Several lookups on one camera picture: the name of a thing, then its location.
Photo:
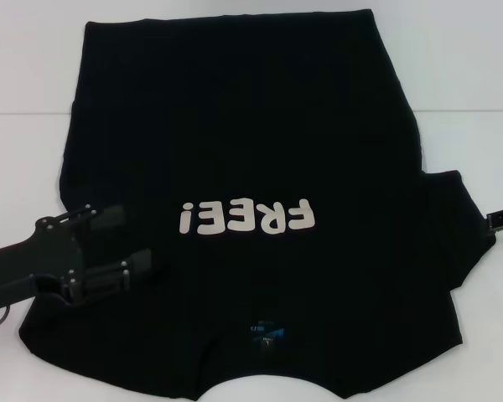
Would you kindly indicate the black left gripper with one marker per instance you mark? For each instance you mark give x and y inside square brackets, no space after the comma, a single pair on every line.
[50,255]

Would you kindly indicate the black shirt with white print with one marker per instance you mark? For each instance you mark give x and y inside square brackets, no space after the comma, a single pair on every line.
[251,125]

